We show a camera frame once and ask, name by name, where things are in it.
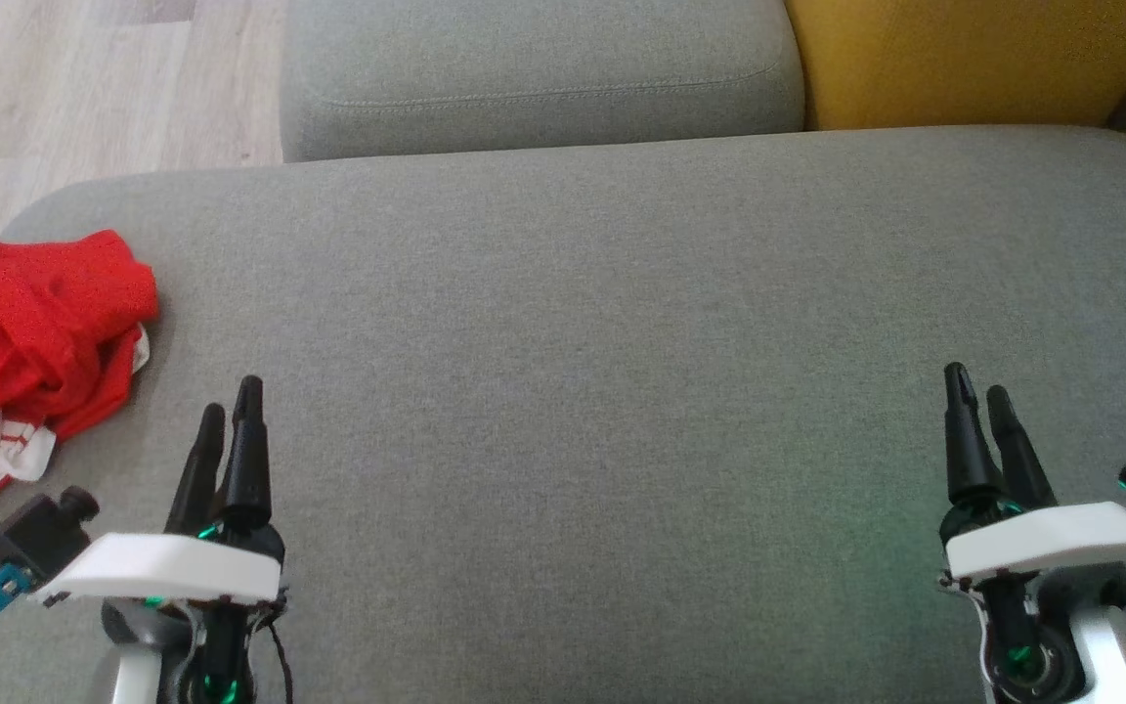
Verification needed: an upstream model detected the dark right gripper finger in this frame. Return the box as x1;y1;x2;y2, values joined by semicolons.
986;384;1059;512
943;362;1006;506

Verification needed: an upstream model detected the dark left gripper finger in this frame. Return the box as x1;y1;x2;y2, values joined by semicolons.
165;403;228;535
218;375;274;531

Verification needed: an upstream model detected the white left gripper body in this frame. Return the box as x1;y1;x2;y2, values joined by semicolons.
33;523;286;607

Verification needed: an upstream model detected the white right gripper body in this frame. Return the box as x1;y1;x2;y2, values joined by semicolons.
939;502;1126;590

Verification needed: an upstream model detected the red basketball jersey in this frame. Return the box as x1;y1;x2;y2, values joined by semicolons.
0;230;160;441

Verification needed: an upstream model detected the large grey sofa seat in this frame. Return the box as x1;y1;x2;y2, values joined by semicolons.
0;125;1126;704

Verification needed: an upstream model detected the grey sofa seat cushion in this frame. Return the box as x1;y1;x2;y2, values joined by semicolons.
280;0;807;163

